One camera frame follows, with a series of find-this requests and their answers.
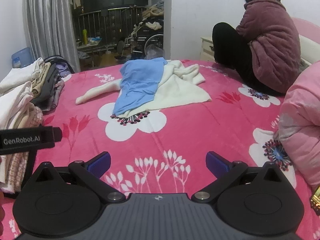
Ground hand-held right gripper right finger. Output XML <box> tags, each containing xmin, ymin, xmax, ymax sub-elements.
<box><xmin>191</xmin><ymin>151</ymin><xmax>287</xmax><ymax>203</ymax></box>

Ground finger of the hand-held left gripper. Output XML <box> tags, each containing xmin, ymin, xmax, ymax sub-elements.
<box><xmin>51</xmin><ymin>127</ymin><xmax>62</xmax><ymax>143</ymax></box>

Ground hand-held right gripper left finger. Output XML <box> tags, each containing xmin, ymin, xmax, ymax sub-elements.
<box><xmin>34</xmin><ymin>151</ymin><xmax>127</xmax><ymax>203</ymax></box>

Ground blue t-shirt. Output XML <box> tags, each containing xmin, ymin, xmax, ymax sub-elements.
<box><xmin>112</xmin><ymin>57</ymin><xmax>168</xmax><ymax>118</ymax></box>

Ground pile of clothes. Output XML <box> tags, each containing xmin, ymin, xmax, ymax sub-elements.
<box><xmin>0</xmin><ymin>57</ymin><xmax>65</xmax><ymax>193</ymax></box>

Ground pink floral blanket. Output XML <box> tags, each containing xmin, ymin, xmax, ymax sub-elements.
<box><xmin>0</xmin><ymin>59</ymin><xmax>320</xmax><ymax>240</ymax></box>

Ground black bag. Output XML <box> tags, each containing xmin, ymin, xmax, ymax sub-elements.
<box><xmin>44</xmin><ymin>55</ymin><xmax>76</xmax><ymax>78</ymax></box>

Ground blue water jug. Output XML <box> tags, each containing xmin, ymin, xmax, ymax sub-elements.
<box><xmin>11</xmin><ymin>47</ymin><xmax>32</xmax><ymax>68</ymax></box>

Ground cream fleece garment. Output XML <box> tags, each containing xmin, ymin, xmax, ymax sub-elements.
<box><xmin>75</xmin><ymin>60</ymin><xmax>212</xmax><ymax>113</ymax></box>

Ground small table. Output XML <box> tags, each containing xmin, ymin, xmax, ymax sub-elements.
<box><xmin>76</xmin><ymin>37</ymin><xmax>103</xmax><ymax>67</ymax></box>

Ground smartphone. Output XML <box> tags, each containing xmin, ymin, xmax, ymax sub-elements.
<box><xmin>309</xmin><ymin>185</ymin><xmax>320</xmax><ymax>216</ymax></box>

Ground grey curtain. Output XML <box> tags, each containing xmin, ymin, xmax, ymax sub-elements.
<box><xmin>22</xmin><ymin>0</ymin><xmax>82</xmax><ymax>73</ymax></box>

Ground white nightstand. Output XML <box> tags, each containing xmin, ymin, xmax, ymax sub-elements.
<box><xmin>201</xmin><ymin>36</ymin><xmax>215</xmax><ymax>61</ymax></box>

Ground clear plastic bag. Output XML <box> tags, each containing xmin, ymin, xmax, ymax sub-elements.
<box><xmin>146</xmin><ymin>44</ymin><xmax>165</xmax><ymax>60</ymax></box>

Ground metal railing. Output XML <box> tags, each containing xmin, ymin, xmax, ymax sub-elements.
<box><xmin>72</xmin><ymin>5</ymin><xmax>150</xmax><ymax>53</ymax></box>

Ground wheelchair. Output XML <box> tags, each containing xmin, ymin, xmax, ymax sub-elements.
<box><xmin>124</xmin><ymin>20</ymin><xmax>165</xmax><ymax>55</ymax></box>

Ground heap of laundry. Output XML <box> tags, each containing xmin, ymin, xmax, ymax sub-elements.
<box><xmin>135</xmin><ymin>1</ymin><xmax>165</xmax><ymax>30</ymax></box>

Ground pink headboard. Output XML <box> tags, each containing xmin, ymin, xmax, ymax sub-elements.
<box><xmin>291</xmin><ymin>17</ymin><xmax>320</xmax><ymax>67</ymax></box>

